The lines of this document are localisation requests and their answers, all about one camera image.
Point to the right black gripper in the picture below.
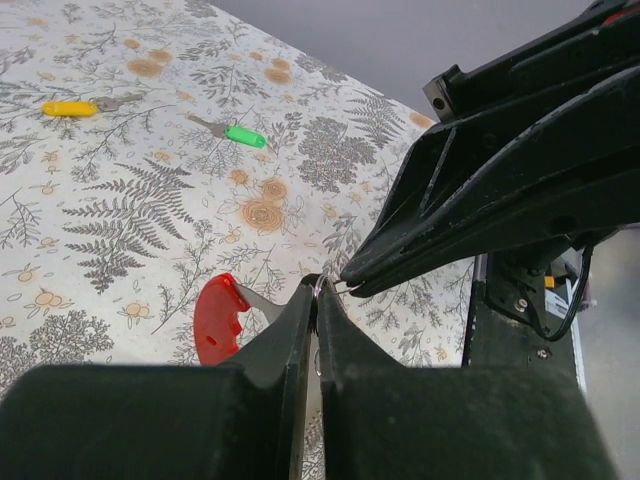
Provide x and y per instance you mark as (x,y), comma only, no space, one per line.
(525,65)

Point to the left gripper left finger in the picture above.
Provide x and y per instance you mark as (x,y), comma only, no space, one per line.
(148,422)

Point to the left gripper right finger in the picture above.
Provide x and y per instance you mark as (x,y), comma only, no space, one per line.
(384,420)

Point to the red grey key organizer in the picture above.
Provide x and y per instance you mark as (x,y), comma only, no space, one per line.
(241,336)

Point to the green tag key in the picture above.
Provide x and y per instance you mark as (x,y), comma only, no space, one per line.
(234,133)

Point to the floral table mat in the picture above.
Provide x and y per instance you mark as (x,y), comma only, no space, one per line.
(112,224)

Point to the yellow tag key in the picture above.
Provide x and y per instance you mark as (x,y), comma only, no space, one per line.
(87,108)

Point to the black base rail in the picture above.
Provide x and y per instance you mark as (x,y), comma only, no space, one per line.
(497,334)

